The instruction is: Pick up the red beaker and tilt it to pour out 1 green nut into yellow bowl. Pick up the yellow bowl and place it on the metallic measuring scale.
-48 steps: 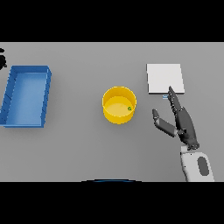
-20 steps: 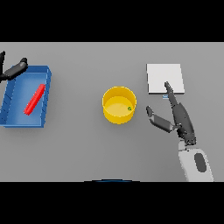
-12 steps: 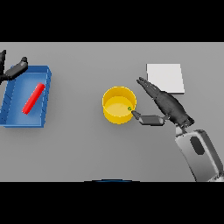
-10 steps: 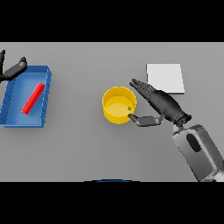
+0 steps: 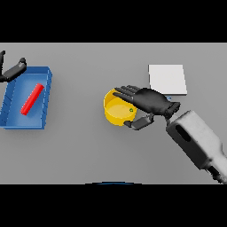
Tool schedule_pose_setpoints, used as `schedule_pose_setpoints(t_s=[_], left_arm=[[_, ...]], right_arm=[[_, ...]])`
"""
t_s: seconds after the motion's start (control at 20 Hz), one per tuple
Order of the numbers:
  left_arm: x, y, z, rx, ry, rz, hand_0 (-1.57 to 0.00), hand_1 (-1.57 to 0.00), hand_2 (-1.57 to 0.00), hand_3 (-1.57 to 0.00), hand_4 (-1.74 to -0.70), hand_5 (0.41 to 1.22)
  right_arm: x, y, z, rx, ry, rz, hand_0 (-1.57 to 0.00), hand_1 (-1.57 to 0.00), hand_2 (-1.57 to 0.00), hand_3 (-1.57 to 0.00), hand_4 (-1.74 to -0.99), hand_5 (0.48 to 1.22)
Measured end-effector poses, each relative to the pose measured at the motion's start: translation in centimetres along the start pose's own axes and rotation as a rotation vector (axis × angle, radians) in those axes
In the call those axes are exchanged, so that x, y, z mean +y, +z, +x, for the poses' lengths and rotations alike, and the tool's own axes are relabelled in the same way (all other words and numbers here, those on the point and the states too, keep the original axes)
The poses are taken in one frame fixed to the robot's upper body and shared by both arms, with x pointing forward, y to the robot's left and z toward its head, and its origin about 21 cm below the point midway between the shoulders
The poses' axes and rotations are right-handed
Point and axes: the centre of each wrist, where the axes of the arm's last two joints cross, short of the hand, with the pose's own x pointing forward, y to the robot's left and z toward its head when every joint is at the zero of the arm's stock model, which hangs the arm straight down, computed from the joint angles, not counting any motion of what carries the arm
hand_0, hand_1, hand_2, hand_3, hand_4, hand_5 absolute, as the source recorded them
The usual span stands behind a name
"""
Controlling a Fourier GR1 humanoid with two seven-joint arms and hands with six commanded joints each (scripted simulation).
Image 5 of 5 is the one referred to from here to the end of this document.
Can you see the red beaker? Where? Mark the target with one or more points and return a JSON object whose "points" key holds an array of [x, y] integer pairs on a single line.
{"points": [[32, 99]]}

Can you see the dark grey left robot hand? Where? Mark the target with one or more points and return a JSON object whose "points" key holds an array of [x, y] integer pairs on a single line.
{"points": [[11, 71]]}

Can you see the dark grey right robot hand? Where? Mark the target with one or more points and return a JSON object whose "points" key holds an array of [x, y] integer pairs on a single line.
{"points": [[150, 100]]}

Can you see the green nut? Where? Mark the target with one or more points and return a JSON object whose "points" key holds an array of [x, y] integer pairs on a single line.
{"points": [[131, 110]]}

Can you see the yellow bowl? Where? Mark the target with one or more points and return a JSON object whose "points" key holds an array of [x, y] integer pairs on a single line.
{"points": [[118, 112]]}

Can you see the pale square measuring scale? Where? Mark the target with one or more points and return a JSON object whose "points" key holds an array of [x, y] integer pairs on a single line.
{"points": [[167, 79]]}

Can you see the blue tray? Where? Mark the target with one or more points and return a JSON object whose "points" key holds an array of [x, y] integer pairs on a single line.
{"points": [[26, 118]]}

